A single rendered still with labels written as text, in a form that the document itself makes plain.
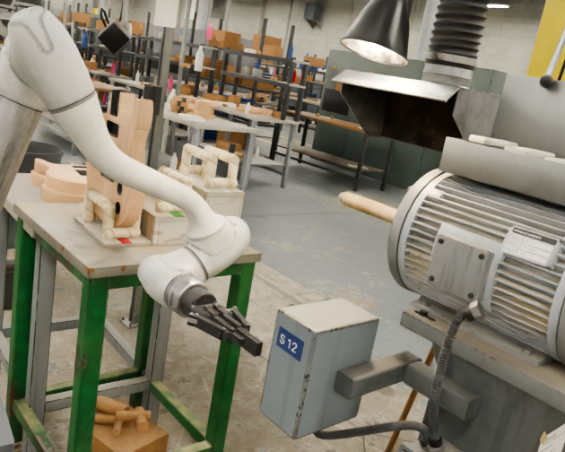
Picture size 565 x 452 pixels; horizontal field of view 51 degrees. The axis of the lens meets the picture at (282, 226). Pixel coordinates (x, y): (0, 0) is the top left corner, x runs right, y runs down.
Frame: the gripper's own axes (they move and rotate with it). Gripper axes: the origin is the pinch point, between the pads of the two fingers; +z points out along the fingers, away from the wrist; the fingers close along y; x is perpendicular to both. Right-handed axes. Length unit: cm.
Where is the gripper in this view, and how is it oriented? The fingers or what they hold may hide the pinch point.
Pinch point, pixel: (248, 342)
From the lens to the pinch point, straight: 120.4
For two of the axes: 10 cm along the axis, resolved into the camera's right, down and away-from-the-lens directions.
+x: 1.8, -9.5, -2.5
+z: 6.4, 3.0, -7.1
